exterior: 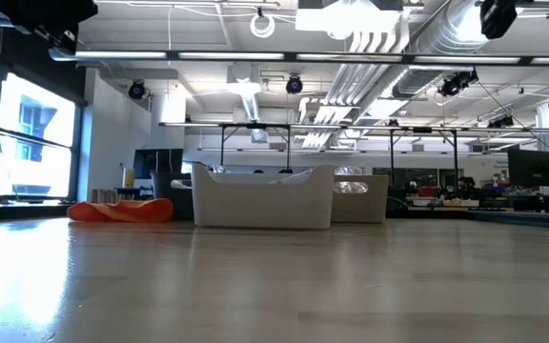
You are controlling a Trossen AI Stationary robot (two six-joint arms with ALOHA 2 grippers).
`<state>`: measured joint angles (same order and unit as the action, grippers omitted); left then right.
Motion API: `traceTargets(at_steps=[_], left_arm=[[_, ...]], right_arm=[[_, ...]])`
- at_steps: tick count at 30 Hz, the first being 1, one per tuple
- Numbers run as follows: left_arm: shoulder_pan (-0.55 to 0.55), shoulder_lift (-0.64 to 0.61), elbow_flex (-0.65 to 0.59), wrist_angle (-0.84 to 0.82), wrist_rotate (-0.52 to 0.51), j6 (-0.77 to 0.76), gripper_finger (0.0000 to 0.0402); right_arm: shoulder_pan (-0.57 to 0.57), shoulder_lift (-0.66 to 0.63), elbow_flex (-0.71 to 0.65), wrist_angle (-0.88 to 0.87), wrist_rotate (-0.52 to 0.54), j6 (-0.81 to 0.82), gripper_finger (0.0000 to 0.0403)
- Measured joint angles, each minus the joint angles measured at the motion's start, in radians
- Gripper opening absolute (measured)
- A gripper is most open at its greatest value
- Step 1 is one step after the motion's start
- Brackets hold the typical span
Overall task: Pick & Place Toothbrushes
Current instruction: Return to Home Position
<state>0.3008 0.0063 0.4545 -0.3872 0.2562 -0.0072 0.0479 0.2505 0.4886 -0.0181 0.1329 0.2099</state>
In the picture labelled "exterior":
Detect black workstation frame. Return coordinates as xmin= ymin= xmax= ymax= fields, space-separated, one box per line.
xmin=219 ymin=122 xmax=293 ymax=173
xmin=389 ymin=126 xmax=460 ymax=187

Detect orange cloth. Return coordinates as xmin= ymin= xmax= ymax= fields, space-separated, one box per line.
xmin=67 ymin=198 xmax=174 ymax=224

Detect blue background crate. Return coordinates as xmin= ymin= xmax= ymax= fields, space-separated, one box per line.
xmin=467 ymin=186 xmax=507 ymax=199

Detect white cable coil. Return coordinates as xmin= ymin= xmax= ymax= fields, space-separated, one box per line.
xmin=249 ymin=12 xmax=276 ymax=39

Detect black ceiling-mounted camera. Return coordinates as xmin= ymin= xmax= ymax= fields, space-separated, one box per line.
xmin=438 ymin=70 xmax=479 ymax=98
xmin=285 ymin=74 xmax=304 ymax=95
xmin=128 ymin=79 xmax=147 ymax=100

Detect white plastic bin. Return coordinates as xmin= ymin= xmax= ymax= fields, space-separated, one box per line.
xmin=191 ymin=163 xmax=336 ymax=231

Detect blue toothbrush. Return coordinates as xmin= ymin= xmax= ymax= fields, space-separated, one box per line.
xmin=267 ymin=169 xmax=315 ymax=185

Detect slate grey plastic bin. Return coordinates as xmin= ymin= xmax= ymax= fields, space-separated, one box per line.
xmin=150 ymin=171 xmax=194 ymax=221

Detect black overhead light beam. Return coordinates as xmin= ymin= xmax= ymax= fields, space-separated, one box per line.
xmin=48 ymin=47 xmax=549 ymax=67

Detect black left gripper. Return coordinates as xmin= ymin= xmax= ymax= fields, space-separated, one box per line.
xmin=0 ymin=0 xmax=99 ymax=50

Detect translucent clear plastic bin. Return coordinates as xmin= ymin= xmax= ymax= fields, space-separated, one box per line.
xmin=331 ymin=174 xmax=390 ymax=224

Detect black computer monitor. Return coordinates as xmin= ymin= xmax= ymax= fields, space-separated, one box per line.
xmin=507 ymin=149 xmax=549 ymax=189
xmin=132 ymin=148 xmax=184 ymax=181

